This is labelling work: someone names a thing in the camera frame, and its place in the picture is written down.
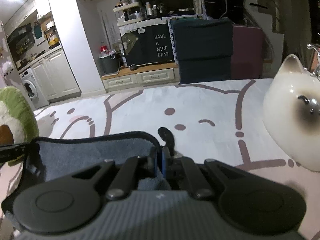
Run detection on black have a nice day cabinet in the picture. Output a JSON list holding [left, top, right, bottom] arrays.
[[119, 22, 174, 67]]

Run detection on purple and grey towel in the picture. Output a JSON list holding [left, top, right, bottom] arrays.
[[0, 126, 176, 233]]

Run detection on white washing machine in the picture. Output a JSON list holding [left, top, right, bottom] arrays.
[[20, 68, 50, 109]]

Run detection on grey trash bin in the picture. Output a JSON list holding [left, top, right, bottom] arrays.
[[99, 53, 119, 76]]

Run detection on white two-tier shelf rack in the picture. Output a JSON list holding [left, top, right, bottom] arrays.
[[113, 2, 143, 27]]

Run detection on white kitchen cabinets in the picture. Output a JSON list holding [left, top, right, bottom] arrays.
[[31, 48, 81, 100]]

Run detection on white drawer platform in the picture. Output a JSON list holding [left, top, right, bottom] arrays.
[[101, 62, 180, 93]]

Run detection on bunny print table cloth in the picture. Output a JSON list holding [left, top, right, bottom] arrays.
[[1, 79, 319, 239]]

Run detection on maroon box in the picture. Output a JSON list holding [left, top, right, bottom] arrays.
[[231, 25, 265, 80]]

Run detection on green avocado plush toy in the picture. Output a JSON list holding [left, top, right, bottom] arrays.
[[1, 86, 39, 165]]

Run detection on white ceramic cat figurine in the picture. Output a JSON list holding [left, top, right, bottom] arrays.
[[263, 54, 319, 172]]

